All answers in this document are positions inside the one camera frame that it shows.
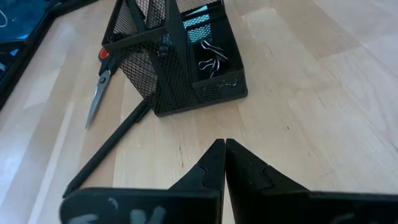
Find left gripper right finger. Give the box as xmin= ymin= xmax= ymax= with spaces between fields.
xmin=225 ymin=138 xmax=309 ymax=224

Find red-handled scissors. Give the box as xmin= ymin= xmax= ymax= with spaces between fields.
xmin=85 ymin=46 xmax=121 ymax=130

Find black pen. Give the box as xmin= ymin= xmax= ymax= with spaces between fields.
xmin=62 ymin=98 xmax=152 ymax=199

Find blue sticky note pad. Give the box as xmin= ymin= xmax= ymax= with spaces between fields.
xmin=182 ymin=4 xmax=213 ymax=44

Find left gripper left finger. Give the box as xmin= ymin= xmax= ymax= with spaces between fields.
xmin=169 ymin=138 xmax=226 ymax=224

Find small black binder clip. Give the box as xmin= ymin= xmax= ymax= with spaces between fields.
xmin=198 ymin=58 xmax=221 ymax=79

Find black mesh desk organizer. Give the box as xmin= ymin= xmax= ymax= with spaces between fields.
xmin=101 ymin=0 xmax=249 ymax=118

